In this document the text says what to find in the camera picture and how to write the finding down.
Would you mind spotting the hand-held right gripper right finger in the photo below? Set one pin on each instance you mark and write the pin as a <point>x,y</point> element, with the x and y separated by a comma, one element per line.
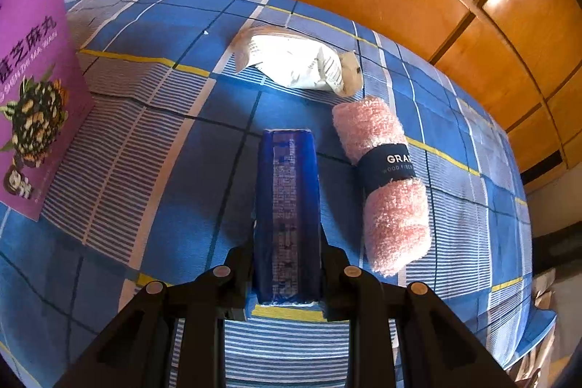
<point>334,274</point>

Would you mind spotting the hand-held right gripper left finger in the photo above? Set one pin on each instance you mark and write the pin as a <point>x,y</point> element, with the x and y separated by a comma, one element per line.
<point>238,272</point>

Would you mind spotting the blue packet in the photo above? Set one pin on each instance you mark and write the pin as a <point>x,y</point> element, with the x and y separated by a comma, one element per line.
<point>288,210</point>

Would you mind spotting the pink rolled towel dark band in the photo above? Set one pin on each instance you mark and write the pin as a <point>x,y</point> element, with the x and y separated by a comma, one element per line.
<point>391,210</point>

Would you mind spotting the blue plaid bed sheet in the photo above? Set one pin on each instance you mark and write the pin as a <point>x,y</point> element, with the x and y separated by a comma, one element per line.
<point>159,188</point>

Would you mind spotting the brown paper bag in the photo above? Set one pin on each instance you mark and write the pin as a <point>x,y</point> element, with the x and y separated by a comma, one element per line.
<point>543,301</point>

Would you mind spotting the white and beige pouch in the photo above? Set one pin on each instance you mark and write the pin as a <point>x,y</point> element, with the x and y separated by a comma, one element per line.
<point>291,65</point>

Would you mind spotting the purple printed box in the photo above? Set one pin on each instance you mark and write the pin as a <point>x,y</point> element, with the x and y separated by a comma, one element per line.
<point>36,74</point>

